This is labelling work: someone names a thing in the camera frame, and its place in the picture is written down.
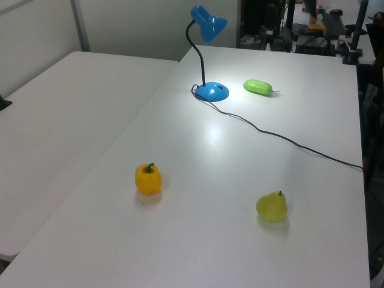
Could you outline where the blue desk lamp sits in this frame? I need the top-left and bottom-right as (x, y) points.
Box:
(185, 4), (230, 103)

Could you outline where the yellow toy bell pepper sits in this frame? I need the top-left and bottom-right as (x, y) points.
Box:
(134, 163), (163, 196)

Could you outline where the green toy cucumber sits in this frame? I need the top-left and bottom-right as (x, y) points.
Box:
(242, 79), (281, 97)

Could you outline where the yellow-green toy pear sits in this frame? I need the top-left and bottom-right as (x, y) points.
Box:
(256, 190), (289, 223)

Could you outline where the white sneaker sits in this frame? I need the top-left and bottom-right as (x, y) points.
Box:
(239, 34), (261, 45)

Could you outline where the black equipment stand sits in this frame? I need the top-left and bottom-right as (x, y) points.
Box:
(259, 0), (298, 53)

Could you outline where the black keyboard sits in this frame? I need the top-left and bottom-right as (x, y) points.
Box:
(321, 11), (347, 37)

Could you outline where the black pole with clamp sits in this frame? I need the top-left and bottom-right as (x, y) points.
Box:
(343, 0), (369, 65)

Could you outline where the dark chair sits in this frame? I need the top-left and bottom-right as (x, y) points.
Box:
(364, 11), (384, 65)

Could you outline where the dark lamp power cord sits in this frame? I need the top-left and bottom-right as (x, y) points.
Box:
(191, 83), (364, 172)

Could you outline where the black floor cable bundle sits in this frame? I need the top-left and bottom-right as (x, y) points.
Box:
(295, 35), (337, 56)

